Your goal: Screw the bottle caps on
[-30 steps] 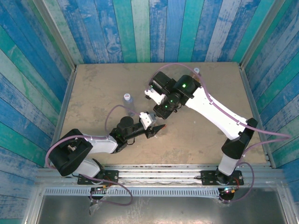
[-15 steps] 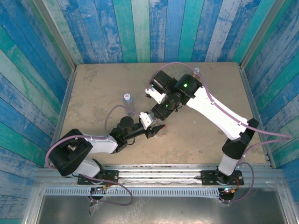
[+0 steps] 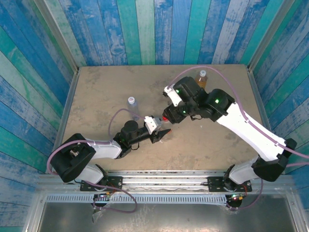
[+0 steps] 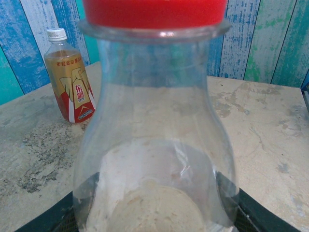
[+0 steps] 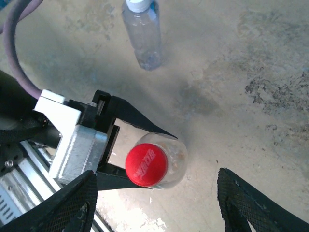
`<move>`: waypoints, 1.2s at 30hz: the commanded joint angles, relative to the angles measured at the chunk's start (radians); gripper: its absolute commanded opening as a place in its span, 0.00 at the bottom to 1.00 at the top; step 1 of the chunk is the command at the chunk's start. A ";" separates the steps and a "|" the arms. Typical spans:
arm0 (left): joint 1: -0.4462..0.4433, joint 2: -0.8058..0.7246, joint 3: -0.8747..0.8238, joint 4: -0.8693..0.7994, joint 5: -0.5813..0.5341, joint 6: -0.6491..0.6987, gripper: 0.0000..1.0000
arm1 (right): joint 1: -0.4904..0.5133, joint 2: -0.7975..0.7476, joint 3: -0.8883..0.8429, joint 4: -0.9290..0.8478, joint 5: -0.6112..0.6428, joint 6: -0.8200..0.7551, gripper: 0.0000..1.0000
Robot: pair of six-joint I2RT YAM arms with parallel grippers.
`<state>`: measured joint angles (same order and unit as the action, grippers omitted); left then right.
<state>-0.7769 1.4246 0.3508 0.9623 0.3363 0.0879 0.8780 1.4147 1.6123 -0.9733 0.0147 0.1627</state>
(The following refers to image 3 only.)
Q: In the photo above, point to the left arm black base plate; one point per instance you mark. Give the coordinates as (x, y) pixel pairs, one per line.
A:
(116, 184)

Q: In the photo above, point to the aluminium corner post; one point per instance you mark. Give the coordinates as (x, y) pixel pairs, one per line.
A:
(60, 38)
(270, 36)

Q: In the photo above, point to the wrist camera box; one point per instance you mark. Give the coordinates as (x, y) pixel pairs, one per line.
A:
(174, 96)
(152, 124)

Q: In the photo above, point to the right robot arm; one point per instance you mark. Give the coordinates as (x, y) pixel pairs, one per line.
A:
(253, 135)

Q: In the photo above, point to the white cap blue print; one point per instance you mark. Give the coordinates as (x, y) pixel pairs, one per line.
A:
(203, 73)

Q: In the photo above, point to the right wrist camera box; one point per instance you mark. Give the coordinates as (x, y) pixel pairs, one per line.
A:
(174, 96)

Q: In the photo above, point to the amber tea bottle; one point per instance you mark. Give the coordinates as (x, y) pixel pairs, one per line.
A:
(201, 82)

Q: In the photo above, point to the steel sheet panel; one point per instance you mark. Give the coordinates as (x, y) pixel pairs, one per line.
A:
(169, 217)

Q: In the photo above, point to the controller board with LEDs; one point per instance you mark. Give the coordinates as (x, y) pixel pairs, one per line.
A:
(102, 196)
(235, 197)

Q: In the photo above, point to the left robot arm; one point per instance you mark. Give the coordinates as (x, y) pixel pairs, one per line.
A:
(103, 149)

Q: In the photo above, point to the clear plastic bottle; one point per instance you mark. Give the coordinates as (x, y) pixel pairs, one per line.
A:
(134, 111)

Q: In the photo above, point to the aluminium rail frame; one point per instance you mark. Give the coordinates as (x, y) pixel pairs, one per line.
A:
(164, 181)

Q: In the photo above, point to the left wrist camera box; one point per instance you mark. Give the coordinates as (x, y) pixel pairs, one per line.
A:
(152, 124)

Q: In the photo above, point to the aluminium table side rail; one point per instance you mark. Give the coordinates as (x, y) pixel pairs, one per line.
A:
(258, 96)
(65, 113)

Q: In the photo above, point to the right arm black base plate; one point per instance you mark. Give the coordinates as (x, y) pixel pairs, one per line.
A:
(214, 184)

